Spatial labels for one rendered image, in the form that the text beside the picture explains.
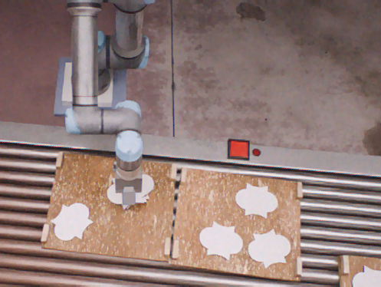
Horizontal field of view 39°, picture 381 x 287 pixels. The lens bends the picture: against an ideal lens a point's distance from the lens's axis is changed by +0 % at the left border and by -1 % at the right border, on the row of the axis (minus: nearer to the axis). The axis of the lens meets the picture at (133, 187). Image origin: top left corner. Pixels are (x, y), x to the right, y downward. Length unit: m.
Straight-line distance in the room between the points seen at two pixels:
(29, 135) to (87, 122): 0.45
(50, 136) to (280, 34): 2.02
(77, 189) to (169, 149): 0.36
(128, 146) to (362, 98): 2.18
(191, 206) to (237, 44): 1.83
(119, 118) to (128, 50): 0.37
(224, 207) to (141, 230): 0.29
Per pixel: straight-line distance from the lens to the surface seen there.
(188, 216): 1.76
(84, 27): 1.53
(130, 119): 1.53
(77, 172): 1.82
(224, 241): 1.74
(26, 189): 1.83
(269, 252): 1.76
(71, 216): 1.74
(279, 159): 1.95
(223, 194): 1.81
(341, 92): 3.41
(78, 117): 1.54
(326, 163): 1.99
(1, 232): 1.79
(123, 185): 1.65
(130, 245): 1.71
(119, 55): 1.86
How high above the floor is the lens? 2.55
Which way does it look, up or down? 64 degrees down
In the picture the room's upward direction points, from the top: 3 degrees clockwise
